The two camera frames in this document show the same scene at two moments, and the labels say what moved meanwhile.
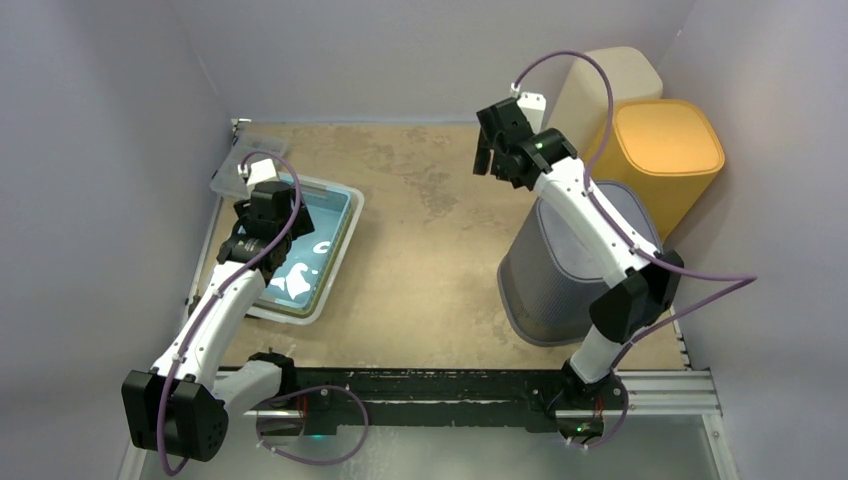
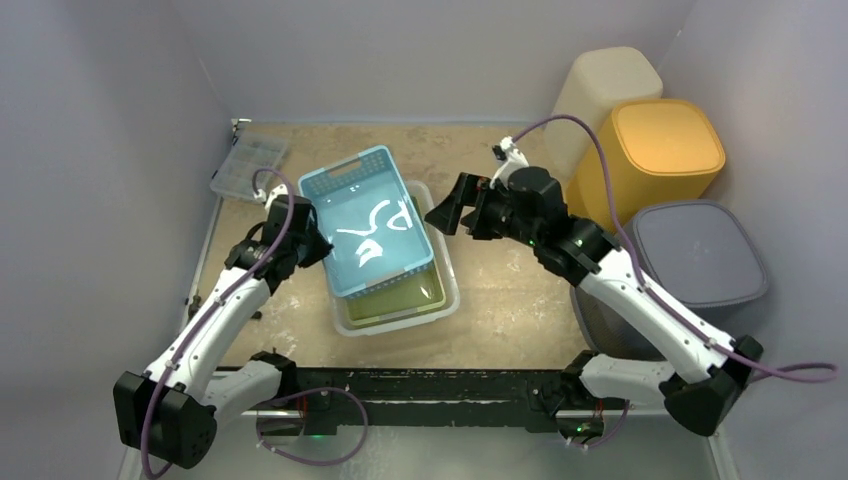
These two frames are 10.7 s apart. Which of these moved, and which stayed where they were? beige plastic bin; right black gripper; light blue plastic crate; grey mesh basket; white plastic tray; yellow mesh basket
Moved: right black gripper; grey mesh basket; white plastic tray; light blue plastic crate
Stayed: beige plastic bin; yellow mesh basket
